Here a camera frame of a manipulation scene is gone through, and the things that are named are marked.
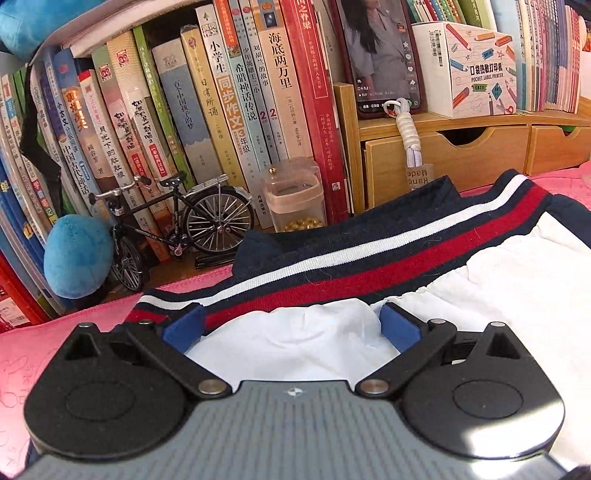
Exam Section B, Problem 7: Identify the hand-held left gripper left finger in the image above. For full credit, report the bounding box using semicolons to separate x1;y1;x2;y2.
64;305;232;400

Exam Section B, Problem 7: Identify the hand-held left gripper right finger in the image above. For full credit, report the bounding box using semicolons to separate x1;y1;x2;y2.
355;302;529;398

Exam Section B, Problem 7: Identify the navy and white jacket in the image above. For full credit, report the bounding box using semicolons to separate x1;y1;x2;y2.
25;168;591;480

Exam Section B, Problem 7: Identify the black model bicycle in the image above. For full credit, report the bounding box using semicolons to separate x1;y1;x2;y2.
89;172;256;292

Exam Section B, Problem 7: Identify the blue plush ball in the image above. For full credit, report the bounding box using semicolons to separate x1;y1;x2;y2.
44;215;115;298

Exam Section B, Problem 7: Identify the navy white red jacket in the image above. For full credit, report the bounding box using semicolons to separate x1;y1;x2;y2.
0;161;591;462

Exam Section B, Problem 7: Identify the clear plastic jar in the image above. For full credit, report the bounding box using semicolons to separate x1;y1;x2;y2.
263;159;328;233

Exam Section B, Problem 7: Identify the red cardboard box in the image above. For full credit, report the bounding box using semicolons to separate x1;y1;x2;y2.
0;256;49;334

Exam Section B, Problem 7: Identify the wooden drawer organizer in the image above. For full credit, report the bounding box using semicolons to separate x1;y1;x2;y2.
333;82;591;215

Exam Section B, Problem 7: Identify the row of tall books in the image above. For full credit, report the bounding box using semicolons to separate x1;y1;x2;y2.
0;0;352;324

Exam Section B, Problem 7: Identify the white printed cardboard box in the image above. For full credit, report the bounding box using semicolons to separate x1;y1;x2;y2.
411;21;518;120

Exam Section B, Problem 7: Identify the smartphone in red case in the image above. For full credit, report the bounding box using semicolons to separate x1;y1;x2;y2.
333;0;428;120

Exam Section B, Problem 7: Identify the white shelf board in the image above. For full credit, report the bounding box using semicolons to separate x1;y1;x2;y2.
28;0;218;61

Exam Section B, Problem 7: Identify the row of thin colourful books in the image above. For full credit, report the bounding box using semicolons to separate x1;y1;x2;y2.
406;0;591;114

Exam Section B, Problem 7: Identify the large blue plush toy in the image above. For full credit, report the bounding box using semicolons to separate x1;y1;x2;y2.
0;0;105;52

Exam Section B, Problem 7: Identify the white braided phone strap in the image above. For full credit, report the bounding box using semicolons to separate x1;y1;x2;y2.
382;98;437;191

